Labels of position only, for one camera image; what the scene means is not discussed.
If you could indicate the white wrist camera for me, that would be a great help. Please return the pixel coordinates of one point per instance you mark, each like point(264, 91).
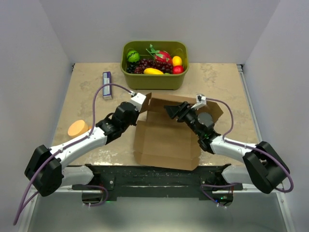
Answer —
point(200, 100)
point(137, 99)

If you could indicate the brown cardboard box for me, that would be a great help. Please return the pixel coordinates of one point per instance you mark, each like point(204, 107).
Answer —
point(161, 141)

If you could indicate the green toy watermelon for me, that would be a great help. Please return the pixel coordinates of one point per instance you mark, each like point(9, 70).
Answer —
point(133, 56)

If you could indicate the yellow toy lemon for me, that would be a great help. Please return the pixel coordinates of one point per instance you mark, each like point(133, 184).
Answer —
point(177, 61)

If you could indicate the purple toothpaste box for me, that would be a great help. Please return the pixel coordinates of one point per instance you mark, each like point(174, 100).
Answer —
point(107, 90)

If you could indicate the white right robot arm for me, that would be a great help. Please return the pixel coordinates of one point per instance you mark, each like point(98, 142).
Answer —
point(263, 167)

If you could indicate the pink toy dragon fruit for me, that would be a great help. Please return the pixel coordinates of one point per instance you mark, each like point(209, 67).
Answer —
point(159, 55)

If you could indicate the red toy apple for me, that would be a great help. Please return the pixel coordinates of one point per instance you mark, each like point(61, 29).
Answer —
point(177, 69)

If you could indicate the purple toy grape bunch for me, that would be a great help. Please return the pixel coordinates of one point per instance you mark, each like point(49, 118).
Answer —
point(150, 63)

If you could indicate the orange round sponge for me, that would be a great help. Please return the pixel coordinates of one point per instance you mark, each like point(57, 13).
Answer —
point(77, 128)

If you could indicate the olive green plastic bin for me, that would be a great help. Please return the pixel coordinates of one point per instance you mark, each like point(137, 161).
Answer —
point(166, 81)

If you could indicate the yellow toy mango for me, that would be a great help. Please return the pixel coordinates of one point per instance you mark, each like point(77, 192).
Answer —
point(152, 71)

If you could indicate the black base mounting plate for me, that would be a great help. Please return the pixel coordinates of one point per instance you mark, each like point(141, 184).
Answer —
point(154, 182)

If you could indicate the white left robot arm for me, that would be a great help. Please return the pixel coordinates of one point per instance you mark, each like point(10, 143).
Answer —
point(45, 169)

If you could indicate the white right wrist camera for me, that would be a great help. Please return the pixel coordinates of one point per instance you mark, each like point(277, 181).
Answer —
point(200, 100)

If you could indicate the dark blue toy grapes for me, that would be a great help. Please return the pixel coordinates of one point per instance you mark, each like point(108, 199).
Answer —
point(131, 68)

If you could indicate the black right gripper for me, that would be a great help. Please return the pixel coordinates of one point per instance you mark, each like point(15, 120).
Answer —
point(184, 108)

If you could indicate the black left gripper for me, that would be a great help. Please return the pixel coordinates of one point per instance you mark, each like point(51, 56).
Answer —
point(136, 113)

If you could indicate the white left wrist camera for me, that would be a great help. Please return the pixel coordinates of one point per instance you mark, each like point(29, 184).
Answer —
point(137, 99)

